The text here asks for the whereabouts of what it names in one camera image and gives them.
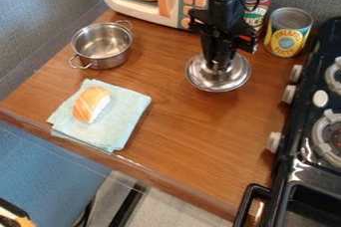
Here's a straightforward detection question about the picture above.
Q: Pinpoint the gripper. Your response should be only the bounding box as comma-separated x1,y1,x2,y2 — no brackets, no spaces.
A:
186,0,261,71

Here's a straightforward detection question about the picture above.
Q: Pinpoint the silver lid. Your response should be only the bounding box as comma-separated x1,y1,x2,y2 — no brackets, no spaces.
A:
183,52,253,94

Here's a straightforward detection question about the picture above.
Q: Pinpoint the silver pot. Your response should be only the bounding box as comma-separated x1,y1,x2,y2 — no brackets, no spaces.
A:
66,19,135,71

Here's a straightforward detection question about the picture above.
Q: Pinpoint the red tomato can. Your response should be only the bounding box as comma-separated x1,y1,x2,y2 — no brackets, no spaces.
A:
240,0,275,34

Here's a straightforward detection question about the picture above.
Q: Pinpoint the yellow pineapple can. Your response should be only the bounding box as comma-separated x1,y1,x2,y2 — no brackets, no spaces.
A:
262,6,316,59

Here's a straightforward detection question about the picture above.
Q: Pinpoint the toy microwave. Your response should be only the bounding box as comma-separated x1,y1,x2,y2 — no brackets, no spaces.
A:
97,0,216,32

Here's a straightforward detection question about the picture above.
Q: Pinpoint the light blue cloth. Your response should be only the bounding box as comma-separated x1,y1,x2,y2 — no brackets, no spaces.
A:
45,78,154,154

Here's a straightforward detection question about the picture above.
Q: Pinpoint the toy stove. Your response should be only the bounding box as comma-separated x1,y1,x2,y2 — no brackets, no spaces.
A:
231,16,341,227

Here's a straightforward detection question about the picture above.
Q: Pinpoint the toy salmon sushi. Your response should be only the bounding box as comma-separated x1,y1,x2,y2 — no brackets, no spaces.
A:
70,86,113,124

